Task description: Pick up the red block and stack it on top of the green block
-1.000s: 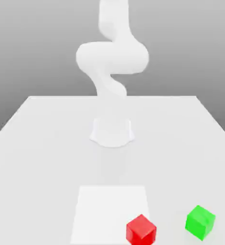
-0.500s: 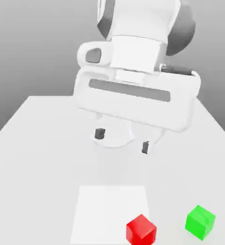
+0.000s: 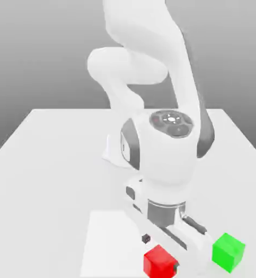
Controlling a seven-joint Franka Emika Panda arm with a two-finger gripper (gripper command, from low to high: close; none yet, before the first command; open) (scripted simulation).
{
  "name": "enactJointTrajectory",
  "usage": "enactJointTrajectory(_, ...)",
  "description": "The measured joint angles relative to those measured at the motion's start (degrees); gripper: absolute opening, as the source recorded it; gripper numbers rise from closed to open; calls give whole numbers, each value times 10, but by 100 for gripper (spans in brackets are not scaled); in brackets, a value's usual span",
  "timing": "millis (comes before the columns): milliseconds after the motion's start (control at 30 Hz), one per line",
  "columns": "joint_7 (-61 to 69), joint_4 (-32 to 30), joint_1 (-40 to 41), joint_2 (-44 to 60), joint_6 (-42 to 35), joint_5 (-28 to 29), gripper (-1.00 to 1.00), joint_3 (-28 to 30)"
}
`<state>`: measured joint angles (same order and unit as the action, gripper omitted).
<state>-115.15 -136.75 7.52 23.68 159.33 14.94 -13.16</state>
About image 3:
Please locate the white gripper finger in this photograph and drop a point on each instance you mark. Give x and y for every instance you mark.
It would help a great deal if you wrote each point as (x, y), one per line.
(176, 266)
(145, 238)

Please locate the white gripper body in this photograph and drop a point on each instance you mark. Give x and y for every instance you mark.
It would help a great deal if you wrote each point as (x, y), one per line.
(190, 241)

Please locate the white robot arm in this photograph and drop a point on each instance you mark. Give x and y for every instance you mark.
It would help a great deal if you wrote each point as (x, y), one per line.
(162, 152)

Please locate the small red cube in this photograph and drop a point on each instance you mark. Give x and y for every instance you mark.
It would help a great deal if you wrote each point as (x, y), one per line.
(159, 261)

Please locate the small green cube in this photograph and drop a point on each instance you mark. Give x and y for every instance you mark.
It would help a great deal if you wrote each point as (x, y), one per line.
(227, 252)

